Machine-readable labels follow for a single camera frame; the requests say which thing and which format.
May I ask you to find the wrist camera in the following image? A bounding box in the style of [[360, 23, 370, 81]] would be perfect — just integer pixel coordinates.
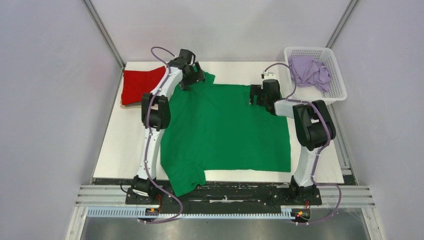
[[178, 49, 196, 65], [261, 71, 278, 81]]

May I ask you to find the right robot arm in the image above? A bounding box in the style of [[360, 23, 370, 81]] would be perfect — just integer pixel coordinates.
[[249, 79, 336, 204]]

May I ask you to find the green t-shirt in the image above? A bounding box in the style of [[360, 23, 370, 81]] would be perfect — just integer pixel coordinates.
[[160, 73, 291, 197]]

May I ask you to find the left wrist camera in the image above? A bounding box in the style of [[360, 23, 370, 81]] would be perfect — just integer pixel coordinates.
[[178, 49, 196, 65]]

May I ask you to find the crumpled purple t-shirt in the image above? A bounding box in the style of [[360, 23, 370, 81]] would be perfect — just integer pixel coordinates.
[[288, 55, 332, 93]]

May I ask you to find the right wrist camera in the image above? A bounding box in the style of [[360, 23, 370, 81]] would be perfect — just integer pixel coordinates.
[[261, 71, 278, 81]]

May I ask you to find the white slotted cable duct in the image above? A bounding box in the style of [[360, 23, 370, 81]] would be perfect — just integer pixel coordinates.
[[86, 206, 295, 220]]

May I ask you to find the aluminium corner post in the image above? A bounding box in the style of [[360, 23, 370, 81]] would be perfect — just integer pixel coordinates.
[[325, 0, 360, 49], [82, 0, 126, 70]]

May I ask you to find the right aluminium corner post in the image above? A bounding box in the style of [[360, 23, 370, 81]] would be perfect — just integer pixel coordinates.
[[325, 0, 360, 49]]

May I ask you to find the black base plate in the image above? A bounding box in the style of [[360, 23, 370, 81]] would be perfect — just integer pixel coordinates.
[[92, 178, 323, 216]]

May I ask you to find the left aluminium corner post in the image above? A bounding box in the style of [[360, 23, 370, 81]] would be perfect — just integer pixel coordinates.
[[82, 0, 126, 70]]

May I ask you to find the white plastic basket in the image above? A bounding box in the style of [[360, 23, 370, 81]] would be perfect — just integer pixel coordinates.
[[284, 46, 348, 105]]

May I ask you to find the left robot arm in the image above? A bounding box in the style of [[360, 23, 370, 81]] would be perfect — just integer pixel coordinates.
[[129, 49, 205, 204]]

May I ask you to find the folded red t-shirt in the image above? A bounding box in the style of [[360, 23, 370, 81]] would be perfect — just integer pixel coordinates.
[[121, 66, 166, 106]]

